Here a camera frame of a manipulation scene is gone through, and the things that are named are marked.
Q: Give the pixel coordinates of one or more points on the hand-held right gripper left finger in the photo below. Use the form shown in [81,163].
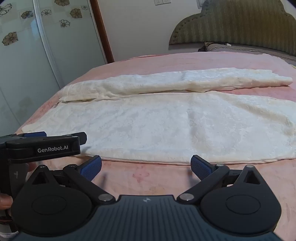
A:
[92,167]

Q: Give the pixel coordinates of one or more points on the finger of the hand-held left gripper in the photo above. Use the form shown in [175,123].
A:
[34,134]
[82,138]

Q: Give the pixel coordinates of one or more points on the grey striped pillow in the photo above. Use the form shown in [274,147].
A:
[242,49]

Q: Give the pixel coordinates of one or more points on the floral glass wardrobe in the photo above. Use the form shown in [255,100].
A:
[23,69]

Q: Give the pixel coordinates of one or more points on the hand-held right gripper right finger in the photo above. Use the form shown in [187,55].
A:
[199,168]

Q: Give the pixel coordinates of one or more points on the green padded headboard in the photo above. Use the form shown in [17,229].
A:
[231,23]

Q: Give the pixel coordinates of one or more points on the brown wooden door frame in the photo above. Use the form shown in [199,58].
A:
[101,30]

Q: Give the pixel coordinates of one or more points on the pink blanket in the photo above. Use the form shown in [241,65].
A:
[150,178]

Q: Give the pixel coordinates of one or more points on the person's left hand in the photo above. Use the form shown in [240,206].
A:
[5,201]

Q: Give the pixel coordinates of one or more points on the cream white towel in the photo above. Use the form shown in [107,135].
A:
[161,120]

